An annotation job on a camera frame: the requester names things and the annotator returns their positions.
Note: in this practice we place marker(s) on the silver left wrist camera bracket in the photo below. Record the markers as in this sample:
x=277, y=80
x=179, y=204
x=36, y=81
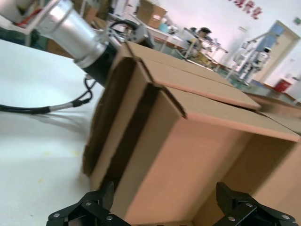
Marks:
x=141, y=35

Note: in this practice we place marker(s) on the cream door blue window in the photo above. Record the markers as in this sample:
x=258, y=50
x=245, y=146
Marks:
x=282, y=47

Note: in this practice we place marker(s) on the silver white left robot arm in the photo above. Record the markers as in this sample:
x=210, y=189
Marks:
x=68, y=28

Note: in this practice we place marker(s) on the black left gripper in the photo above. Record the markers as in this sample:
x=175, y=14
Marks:
x=101, y=66

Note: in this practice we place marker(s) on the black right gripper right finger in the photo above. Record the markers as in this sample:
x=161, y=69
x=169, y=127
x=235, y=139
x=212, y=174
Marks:
x=235, y=204

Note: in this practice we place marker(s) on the grey metal rack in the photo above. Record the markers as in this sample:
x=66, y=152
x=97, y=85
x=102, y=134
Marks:
x=211, y=47

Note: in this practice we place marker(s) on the cardboard carton with label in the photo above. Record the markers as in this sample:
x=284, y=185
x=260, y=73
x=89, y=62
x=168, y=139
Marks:
x=150, y=13

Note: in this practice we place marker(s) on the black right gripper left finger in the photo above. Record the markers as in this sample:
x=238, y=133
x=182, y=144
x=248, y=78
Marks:
x=98, y=202

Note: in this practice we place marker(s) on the brown cardboard box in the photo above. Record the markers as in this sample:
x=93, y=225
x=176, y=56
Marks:
x=164, y=56
x=176, y=164
x=200, y=87

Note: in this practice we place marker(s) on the red bin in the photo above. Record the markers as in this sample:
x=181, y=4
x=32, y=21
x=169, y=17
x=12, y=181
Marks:
x=283, y=86

